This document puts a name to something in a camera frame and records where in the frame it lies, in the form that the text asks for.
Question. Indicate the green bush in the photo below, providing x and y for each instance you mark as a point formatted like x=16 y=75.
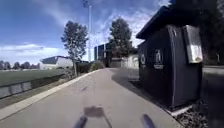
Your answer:
x=97 y=65

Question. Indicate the dark building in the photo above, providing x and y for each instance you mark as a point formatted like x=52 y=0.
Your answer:
x=101 y=52

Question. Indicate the low pale building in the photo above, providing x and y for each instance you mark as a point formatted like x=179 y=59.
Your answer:
x=128 y=62

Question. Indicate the dark leafy tree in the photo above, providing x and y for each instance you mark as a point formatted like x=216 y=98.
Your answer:
x=120 y=36

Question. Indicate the tan concrete path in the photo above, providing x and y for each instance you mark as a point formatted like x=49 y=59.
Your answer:
x=100 y=100

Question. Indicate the tall light pole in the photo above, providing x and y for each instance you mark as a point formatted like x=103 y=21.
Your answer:
x=89 y=33

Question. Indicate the slim leafy tree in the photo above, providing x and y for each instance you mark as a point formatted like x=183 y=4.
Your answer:
x=75 y=38

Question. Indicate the grey shed building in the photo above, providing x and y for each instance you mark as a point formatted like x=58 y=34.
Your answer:
x=56 y=62

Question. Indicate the dark cabinet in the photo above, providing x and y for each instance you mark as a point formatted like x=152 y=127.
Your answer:
x=170 y=63

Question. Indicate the robot's own part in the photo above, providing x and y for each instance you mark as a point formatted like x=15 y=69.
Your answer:
x=80 y=122
x=148 y=121

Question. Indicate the pale concrete kerb strip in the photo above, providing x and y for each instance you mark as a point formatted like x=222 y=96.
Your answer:
x=33 y=99

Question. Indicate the green grass field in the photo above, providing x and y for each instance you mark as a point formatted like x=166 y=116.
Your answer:
x=23 y=76

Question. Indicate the distant row of trees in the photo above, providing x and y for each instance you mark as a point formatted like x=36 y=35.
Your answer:
x=20 y=65

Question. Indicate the low grey fence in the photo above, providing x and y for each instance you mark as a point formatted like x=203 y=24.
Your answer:
x=16 y=88

